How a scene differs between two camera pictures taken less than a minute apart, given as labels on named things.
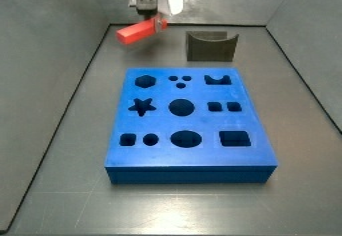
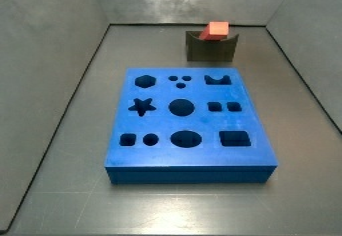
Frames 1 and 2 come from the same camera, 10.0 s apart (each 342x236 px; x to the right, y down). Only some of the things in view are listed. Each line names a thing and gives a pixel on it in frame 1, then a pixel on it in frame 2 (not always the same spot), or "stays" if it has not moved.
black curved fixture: [209, 46] stays
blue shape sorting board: [187, 129] stays
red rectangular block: [138, 31] → [215, 31]
